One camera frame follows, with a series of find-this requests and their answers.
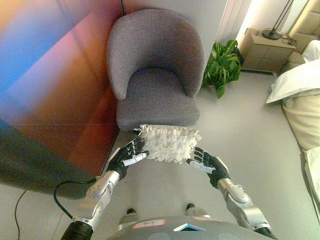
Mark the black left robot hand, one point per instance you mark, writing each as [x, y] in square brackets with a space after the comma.
[122, 157]

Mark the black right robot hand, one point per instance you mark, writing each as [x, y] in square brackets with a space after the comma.
[213, 167]

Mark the white fringed pillow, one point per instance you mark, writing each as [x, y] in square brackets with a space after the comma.
[167, 142]

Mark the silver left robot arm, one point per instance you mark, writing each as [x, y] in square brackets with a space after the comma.
[100, 190]

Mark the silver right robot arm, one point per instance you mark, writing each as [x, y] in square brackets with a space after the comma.
[237, 197]

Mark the silver right leg black foot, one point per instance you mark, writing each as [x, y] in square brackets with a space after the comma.
[193, 211]

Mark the silver leg black foot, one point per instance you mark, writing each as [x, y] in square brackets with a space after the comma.
[193, 211]
[130, 215]

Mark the silver left leg black foot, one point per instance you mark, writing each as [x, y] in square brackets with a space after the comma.
[130, 215]

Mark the grey robot torso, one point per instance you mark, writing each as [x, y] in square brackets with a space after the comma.
[162, 232]

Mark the brown wooden table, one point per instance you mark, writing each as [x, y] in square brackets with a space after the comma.
[50, 100]

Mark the green potted plant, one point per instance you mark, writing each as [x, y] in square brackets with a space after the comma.
[220, 65]

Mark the white duvet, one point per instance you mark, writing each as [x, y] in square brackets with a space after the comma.
[292, 82]

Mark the grey fabric armchair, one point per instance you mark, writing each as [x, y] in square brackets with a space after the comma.
[155, 37]

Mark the beige nightstand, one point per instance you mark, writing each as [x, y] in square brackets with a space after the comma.
[265, 52]

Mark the dark floor lamp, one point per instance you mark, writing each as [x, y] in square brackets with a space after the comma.
[271, 33]

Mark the beige upholstered headboard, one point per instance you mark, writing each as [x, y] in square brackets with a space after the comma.
[307, 25]

